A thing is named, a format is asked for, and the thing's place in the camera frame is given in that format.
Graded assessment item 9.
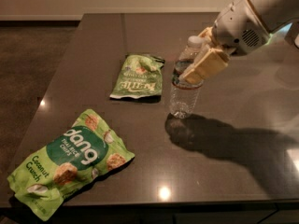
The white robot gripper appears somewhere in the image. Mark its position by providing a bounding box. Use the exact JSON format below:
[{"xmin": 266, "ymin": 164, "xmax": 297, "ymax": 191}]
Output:
[{"xmin": 179, "ymin": 0, "xmax": 270, "ymax": 85}]

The clear plastic water bottle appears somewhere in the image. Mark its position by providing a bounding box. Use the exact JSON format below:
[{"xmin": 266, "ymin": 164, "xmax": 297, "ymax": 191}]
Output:
[{"xmin": 169, "ymin": 35, "xmax": 204, "ymax": 119}]

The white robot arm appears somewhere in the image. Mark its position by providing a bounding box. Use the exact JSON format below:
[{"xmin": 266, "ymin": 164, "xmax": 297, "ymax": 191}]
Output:
[{"xmin": 179, "ymin": 0, "xmax": 299, "ymax": 85}]

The green kettle chip bag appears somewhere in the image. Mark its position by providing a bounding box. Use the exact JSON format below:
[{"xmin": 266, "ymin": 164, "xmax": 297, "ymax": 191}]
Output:
[{"xmin": 110, "ymin": 54, "xmax": 164, "ymax": 100}]

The green Dang rice chip bag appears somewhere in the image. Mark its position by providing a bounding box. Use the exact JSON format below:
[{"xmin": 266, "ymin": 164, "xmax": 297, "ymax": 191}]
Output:
[{"xmin": 7, "ymin": 109, "xmax": 135, "ymax": 221}]

